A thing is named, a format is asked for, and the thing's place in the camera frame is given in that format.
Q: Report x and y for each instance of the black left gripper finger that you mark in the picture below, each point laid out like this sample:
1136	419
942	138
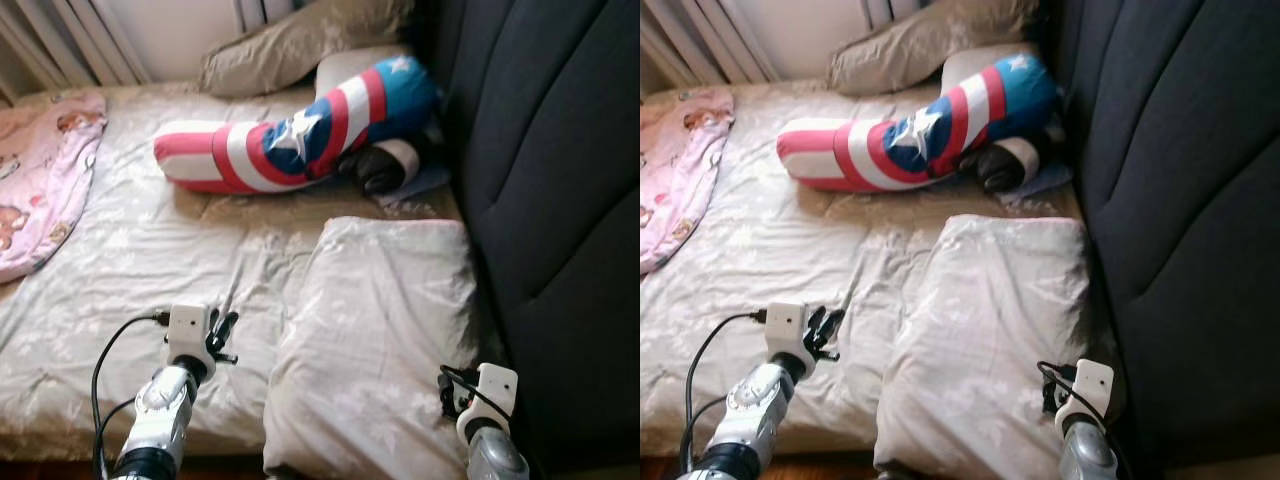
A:
216	325
816	323
231	328
835	326

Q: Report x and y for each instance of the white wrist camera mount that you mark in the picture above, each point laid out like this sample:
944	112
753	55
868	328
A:
188	330
495	390
1092	385
787	328

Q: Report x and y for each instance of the dark blue padded sofa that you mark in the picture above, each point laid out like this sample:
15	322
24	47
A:
1190	150
560	150

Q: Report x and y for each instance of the blue grey cloth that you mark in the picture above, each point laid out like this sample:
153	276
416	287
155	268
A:
425	185
1050	183

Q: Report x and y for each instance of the black and beige plush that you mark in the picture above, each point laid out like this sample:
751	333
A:
375	170
1000	168

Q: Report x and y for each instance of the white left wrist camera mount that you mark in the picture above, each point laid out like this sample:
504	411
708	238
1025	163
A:
188	330
787	328

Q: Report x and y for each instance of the bed with beige floral sheet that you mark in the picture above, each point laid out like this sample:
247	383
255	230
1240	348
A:
780	260
150	260

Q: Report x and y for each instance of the grey curtain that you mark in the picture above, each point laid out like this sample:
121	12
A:
700	40
885	10
255	10
70	40

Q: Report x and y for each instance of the shiny beige pillow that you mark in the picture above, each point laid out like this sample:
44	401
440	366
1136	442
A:
985	340
370	340

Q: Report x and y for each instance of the taupe pillow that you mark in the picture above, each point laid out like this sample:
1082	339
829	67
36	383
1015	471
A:
300	50
930	48

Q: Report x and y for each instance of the red white blue bolster pillow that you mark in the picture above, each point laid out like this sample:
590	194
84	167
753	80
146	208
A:
850	155
230	155

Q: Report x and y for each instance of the pink cartoon print blanket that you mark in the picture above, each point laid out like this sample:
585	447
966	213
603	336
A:
680	170
45	180

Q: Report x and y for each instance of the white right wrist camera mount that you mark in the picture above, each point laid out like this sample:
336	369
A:
495	390
1092	385

